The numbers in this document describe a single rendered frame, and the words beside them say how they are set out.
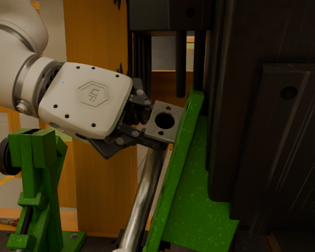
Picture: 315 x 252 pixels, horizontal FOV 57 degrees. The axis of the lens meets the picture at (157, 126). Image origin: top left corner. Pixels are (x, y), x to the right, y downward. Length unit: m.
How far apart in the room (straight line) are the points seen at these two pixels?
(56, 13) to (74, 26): 10.93
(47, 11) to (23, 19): 11.30
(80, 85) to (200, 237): 0.24
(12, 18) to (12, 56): 0.08
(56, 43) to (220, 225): 11.33
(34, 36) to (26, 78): 0.10
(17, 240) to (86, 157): 0.23
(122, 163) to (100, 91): 0.33
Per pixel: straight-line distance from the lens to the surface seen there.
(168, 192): 0.29
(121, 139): 0.38
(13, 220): 0.89
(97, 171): 0.72
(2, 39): 0.45
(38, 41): 0.48
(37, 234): 0.62
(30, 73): 0.40
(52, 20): 11.66
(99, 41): 0.66
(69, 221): 0.85
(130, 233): 0.45
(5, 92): 0.41
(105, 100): 0.38
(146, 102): 0.40
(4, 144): 0.60
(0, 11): 0.49
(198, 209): 0.31
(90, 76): 0.41
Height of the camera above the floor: 1.30
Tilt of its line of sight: 13 degrees down
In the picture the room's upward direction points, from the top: straight up
